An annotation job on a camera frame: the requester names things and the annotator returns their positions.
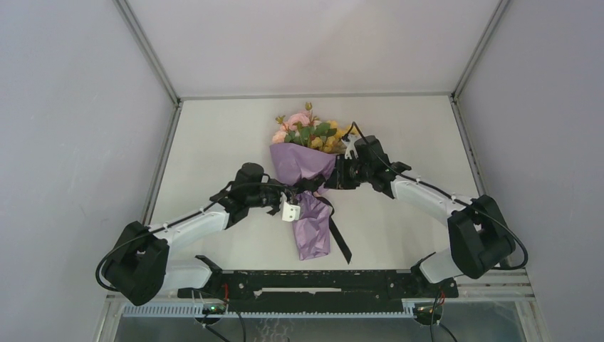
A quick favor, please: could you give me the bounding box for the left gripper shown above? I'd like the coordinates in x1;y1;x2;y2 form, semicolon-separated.
246;178;297;210

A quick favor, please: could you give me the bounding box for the black ribbon strap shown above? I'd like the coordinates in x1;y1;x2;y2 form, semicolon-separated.
283;175;354;265

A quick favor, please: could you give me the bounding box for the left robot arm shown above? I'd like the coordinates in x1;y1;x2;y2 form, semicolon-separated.
95;162;296;306

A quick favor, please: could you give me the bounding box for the yellow fake flower stem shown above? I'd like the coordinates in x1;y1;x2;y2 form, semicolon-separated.
342;125;358;135
306;120;345;154

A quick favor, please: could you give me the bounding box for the white cable duct rail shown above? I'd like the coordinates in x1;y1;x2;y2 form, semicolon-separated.
122;302;416;318

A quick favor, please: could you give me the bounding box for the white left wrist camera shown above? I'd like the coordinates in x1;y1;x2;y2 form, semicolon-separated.
281;201;301;222

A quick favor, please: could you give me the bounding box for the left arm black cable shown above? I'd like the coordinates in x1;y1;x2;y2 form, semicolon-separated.
95;181;298;294

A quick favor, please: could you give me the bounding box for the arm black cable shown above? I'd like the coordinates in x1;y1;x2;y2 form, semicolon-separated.
95;181;298;294
340;121;529;271

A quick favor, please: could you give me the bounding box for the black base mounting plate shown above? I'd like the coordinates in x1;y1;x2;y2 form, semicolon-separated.
177;262;459;311

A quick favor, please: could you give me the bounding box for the pink fake flower stem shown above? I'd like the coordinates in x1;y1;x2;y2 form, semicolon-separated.
271;115;297;144
286;102;323;145

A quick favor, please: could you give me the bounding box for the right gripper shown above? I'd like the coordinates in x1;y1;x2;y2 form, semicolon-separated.
323;154;372;190

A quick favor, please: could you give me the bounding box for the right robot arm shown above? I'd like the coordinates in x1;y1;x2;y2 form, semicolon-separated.
324;133;518;296

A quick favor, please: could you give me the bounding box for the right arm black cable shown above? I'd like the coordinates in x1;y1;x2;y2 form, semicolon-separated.
340;121;529;271

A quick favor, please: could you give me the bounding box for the pink purple wrapping paper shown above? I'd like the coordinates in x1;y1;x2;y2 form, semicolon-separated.
269;142;336;261

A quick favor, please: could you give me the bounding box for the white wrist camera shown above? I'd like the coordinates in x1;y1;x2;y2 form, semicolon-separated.
281;201;301;222
341;133;360;160

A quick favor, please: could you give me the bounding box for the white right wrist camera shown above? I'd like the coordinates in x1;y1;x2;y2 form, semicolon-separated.
341;133;360;160

